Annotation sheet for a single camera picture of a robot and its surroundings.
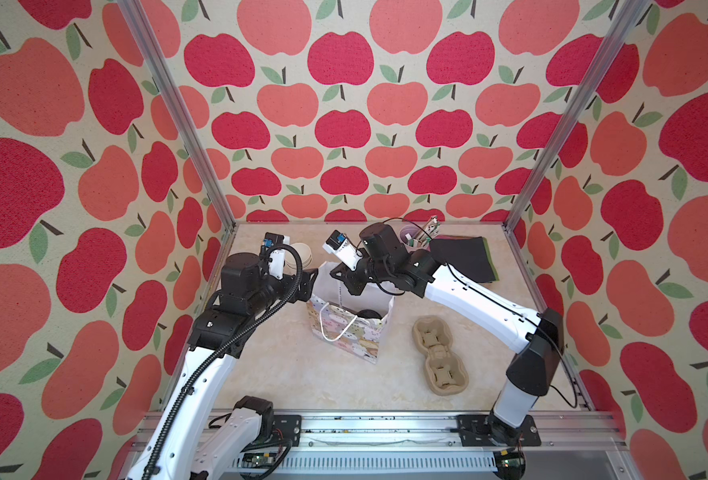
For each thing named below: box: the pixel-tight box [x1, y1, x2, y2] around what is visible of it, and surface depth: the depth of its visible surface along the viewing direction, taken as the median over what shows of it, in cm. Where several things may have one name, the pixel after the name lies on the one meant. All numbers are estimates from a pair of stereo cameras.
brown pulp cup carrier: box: [412, 315, 470, 396], surface depth 82 cm
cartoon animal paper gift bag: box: [306, 262, 395, 364], surface depth 72 cm
